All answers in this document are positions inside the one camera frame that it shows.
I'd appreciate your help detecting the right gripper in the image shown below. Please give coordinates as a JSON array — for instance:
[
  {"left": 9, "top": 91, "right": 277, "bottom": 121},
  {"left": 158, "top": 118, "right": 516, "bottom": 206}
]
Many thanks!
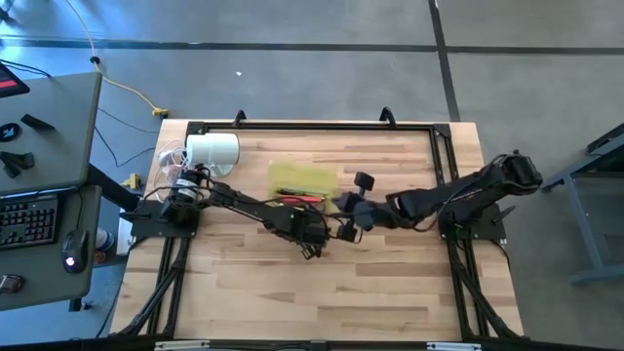
[{"left": 331, "top": 192, "right": 396, "bottom": 233}]

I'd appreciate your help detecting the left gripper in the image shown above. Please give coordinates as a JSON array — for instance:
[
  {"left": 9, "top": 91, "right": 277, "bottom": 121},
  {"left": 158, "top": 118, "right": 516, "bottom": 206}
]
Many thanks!
[{"left": 280, "top": 207, "right": 362, "bottom": 248}]

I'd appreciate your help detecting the pink highlighter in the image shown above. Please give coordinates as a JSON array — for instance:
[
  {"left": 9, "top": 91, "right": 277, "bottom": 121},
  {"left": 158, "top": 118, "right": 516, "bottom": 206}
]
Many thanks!
[{"left": 279, "top": 195, "right": 325, "bottom": 205}]

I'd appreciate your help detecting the yellow translucent supply box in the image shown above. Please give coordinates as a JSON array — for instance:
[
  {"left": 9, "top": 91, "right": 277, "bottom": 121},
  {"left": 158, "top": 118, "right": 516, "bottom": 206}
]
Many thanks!
[{"left": 266, "top": 161, "right": 340, "bottom": 214}]

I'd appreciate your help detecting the white blue can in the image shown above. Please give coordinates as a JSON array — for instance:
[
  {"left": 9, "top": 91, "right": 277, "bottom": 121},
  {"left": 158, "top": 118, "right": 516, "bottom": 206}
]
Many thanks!
[{"left": 95, "top": 227, "right": 116, "bottom": 264}]

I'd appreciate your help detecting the grey side table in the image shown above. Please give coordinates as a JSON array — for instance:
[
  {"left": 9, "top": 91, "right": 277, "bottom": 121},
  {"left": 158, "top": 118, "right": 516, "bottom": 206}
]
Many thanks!
[{"left": 537, "top": 121, "right": 624, "bottom": 288}]

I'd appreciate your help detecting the black computer mouse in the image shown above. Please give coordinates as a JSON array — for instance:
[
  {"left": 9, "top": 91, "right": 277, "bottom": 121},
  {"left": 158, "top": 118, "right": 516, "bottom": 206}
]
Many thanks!
[{"left": 60, "top": 228, "right": 91, "bottom": 276}]

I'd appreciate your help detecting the grey computer desk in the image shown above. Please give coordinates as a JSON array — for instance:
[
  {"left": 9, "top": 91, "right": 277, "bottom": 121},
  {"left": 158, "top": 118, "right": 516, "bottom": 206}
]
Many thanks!
[{"left": 0, "top": 70, "right": 104, "bottom": 313}]

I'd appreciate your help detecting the backlit black keyboard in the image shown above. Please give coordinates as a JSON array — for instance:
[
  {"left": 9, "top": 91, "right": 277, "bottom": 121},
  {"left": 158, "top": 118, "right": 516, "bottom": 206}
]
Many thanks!
[{"left": 0, "top": 193, "right": 61, "bottom": 252}]

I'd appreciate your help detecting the small black block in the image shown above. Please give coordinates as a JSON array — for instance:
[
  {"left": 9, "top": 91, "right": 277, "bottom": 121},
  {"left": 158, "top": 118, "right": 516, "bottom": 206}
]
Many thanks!
[{"left": 19, "top": 112, "right": 57, "bottom": 134}]

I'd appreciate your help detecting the black clamp part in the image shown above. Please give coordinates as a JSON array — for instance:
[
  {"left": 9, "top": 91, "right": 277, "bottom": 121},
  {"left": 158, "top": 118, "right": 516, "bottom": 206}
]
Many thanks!
[{"left": 0, "top": 150, "right": 37, "bottom": 179}]

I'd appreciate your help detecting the round black coaster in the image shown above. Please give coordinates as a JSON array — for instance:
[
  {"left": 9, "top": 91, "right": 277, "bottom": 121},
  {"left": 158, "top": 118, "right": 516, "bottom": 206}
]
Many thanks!
[{"left": 0, "top": 122, "right": 23, "bottom": 143}]

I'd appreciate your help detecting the small dark device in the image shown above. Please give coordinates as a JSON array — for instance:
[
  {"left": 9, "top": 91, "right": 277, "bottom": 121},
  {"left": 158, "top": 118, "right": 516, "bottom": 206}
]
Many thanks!
[{"left": 0, "top": 273, "right": 26, "bottom": 295}]

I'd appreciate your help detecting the black device red screen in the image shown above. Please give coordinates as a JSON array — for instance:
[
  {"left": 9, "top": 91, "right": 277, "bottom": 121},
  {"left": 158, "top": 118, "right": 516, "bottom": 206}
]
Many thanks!
[{"left": 0, "top": 60, "right": 31, "bottom": 99}]

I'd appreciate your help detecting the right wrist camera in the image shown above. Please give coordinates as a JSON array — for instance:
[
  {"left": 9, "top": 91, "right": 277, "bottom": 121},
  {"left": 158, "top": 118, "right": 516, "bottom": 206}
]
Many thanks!
[{"left": 352, "top": 171, "right": 376, "bottom": 193}]

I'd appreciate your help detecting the black aluminium station frame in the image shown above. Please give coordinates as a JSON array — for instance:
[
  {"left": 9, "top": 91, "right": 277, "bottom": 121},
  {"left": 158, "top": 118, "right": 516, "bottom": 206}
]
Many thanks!
[{"left": 110, "top": 105, "right": 526, "bottom": 342}]

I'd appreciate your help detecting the white cable bundle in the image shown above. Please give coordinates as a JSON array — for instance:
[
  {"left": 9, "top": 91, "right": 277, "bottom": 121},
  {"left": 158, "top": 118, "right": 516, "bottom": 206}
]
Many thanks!
[{"left": 153, "top": 139, "right": 192, "bottom": 189}]

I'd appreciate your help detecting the yellow power cable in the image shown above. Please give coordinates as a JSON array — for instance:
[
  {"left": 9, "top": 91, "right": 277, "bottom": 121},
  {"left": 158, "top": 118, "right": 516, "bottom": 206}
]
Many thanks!
[{"left": 62, "top": 0, "right": 171, "bottom": 120}]

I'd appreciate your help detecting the yellow cable connector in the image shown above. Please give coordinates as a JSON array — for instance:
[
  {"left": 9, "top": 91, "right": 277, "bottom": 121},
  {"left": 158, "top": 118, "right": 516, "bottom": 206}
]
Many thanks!
[{"left": 120, "top": 172, "right": 143, "bottom": 192}]

